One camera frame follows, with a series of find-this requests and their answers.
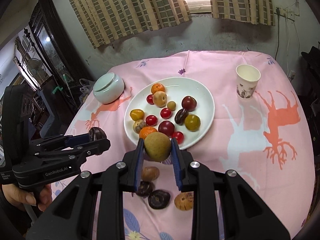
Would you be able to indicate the small red cherry tomato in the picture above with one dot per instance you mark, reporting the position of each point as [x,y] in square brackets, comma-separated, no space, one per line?
[151,120]

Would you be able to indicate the brown round fruit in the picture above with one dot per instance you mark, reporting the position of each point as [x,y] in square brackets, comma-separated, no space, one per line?
[150,173]

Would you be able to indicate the left checked curtain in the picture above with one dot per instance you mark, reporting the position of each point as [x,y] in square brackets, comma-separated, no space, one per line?
[105,21]

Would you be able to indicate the pink patterned tablecloth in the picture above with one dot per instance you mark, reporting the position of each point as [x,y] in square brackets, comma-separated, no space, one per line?
[266,138]

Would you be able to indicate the large orange mandarin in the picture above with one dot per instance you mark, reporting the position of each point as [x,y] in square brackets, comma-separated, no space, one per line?
[157,87]

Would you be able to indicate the hidden red cherry tomato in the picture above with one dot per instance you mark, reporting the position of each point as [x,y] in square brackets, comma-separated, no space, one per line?
[166,113]

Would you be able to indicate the small spotted pepino melon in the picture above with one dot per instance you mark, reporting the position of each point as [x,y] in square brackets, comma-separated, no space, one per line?
[138,125]

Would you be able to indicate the small orange mandarin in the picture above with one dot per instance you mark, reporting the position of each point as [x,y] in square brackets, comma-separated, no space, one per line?
[145,131]

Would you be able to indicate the striped pepino melon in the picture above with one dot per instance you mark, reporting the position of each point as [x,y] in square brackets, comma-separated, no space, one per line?
[184,201]

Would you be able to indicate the green yellow tomato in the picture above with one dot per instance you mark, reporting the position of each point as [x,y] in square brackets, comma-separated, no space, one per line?
[192,122]

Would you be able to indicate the white paper cup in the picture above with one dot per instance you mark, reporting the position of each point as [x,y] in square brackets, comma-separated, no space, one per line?
[247,78]

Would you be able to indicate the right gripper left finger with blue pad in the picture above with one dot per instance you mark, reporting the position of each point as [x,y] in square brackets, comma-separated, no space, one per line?
[139,158]

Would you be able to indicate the orange yellow tomato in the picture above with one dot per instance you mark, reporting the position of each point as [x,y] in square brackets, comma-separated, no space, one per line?
[137,114]

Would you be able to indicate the right checked curtain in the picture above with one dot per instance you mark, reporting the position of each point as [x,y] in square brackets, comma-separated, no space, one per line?
[247,11]

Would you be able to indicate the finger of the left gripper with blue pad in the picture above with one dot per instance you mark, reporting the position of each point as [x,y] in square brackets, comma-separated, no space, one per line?
[85,150]
[77,140]

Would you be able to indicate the tan longan fruit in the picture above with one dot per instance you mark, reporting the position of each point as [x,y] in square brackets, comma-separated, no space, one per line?
[157,146]

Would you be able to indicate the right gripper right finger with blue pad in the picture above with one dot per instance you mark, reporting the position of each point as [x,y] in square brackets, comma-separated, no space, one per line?
[175,153]

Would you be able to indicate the person's left hand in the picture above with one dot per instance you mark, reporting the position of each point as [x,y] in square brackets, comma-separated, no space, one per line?
[16,196]

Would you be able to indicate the white oval plate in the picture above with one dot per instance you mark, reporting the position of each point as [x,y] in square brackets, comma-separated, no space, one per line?
[176,89]

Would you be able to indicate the checked curtain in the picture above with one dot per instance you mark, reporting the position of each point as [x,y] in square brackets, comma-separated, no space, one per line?
[247,11]
[105,21]

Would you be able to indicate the dark purple fruit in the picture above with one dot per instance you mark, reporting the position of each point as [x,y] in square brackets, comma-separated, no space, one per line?
[96,133]
[144,189]
[159,199]
[181,116]

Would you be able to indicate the pale green lidded jar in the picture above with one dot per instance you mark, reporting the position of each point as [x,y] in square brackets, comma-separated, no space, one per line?
[108,88]

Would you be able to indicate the dark wooden cabinet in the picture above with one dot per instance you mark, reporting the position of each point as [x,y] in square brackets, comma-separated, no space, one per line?
[55,45]

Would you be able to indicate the small tan longan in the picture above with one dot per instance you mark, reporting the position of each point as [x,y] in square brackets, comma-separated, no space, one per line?
[171,105]

